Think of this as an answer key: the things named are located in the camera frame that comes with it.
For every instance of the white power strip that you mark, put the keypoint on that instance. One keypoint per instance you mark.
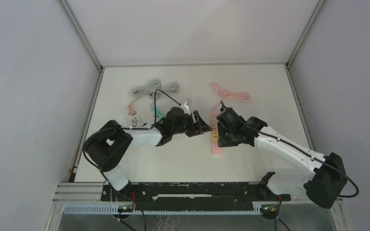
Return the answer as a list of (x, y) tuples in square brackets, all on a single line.
[(135, 121)]

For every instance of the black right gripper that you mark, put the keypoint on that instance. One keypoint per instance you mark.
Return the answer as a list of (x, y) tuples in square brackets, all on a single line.
[(223, 142)]

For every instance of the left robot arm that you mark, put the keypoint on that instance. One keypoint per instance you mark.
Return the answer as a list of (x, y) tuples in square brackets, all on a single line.
[(105, 148)]

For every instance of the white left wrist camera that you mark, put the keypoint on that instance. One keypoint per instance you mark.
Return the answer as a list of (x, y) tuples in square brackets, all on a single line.
[(186, 106)]

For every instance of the pink charger plug with prongs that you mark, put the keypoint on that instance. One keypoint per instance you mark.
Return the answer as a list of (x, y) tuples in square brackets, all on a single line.
[(213, 119)]

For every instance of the pink USB charger plug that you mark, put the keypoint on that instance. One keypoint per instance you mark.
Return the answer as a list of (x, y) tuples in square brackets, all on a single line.
[(131, 110)]

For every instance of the teal charger plug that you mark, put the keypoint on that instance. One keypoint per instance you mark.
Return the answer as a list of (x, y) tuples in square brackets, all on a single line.
[(158, 112)]

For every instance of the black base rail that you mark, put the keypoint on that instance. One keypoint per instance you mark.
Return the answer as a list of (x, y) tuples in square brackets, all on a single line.
[(193, 196)]

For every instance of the yellow charger plug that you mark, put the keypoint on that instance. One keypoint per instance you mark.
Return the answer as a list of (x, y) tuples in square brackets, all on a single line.
[(215, 136)]

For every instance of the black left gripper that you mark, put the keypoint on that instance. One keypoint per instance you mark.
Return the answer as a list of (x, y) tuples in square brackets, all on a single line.
[(199, 127)]

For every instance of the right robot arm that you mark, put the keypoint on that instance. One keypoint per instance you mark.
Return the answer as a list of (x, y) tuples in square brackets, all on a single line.
[(322, 178)]

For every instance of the pink power strip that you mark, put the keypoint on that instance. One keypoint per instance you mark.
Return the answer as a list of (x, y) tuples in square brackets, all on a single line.
[(215, 147)]

